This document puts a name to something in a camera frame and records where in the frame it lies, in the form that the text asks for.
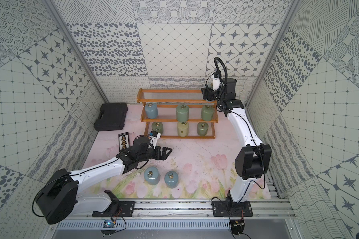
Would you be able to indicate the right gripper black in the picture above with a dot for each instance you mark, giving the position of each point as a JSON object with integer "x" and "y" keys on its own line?
{"x": 209, "y": 92}

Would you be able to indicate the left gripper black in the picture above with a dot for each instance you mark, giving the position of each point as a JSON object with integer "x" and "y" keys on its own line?
{"x": 155, "y": 153}

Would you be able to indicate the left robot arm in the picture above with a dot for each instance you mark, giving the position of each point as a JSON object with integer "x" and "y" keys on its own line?
{"x": 61, "y": 196}

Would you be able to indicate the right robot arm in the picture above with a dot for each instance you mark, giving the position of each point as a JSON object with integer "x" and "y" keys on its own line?
{"x": 252, "y": 161}

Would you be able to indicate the wooden three-tier shelf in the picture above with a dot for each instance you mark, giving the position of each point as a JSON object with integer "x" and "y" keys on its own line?
{"x": 167, "y": 102}

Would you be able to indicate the green canister bottom left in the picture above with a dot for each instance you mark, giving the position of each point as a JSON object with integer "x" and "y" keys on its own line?
{"x": 158, "y": 127}

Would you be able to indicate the green canister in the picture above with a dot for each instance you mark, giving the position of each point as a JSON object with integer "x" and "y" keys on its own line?
{"x": 182, "y": 113}
{"x": 202, "y": 128}
{"x": 158, "y": 127}
{"x": 207, "y": 112}

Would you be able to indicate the green canister middle right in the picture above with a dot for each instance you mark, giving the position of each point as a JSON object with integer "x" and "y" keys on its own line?
{"x": 207, "y": 112}

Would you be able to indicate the yellow canister bottom centre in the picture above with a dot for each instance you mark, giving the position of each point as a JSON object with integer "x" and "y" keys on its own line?
{"x": 182, "y": 129}

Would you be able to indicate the black connector board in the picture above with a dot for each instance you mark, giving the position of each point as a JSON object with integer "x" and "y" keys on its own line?
{"x": 123, "y": 141}

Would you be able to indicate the green canister bottom right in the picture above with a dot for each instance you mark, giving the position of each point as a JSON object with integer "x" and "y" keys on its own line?
{"x": 202, "y": 128}

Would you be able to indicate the green canister middle centre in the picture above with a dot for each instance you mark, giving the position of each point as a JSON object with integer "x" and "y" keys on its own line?
{"x": 182, "y": 113}

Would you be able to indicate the black plastic tool case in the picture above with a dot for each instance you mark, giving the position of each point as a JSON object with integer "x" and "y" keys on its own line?
{"x": 112, "y": 117}

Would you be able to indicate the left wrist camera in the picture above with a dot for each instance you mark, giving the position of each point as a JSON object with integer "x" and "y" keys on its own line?
{"x": 154, "y": 136}

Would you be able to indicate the aluminium mounting rail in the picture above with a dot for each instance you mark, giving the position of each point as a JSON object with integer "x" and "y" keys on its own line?
{"x": 262, "y": 208}

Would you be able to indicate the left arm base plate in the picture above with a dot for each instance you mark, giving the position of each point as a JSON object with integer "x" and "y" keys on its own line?
{"x": 121, "y": 208}

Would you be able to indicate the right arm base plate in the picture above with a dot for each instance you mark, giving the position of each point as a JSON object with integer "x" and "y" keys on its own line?
{"x": 228, "y": 209}

